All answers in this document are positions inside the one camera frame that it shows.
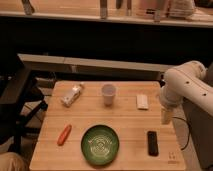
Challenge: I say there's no black remote control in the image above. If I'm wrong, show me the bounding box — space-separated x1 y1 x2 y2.
147 131 159 156

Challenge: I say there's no black office chair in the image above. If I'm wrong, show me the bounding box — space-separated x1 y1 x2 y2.
0 54 49 156

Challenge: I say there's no white sponge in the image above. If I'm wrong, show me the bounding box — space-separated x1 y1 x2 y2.
136 94 149 110

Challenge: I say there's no green plate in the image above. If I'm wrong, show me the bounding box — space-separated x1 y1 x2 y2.
81 125 120 166

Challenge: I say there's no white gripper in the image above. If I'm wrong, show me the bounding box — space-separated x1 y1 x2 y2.
159 86 177 124

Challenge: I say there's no black cable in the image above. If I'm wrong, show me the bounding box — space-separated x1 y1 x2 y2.
172 115 191 151

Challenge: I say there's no wooden table board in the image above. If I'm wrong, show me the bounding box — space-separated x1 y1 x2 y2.
30 81 186 171

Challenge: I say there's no orange carrot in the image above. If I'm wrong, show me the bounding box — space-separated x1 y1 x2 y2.
57 125 72 146

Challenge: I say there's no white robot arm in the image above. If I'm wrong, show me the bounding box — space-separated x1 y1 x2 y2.
159 61 213 171

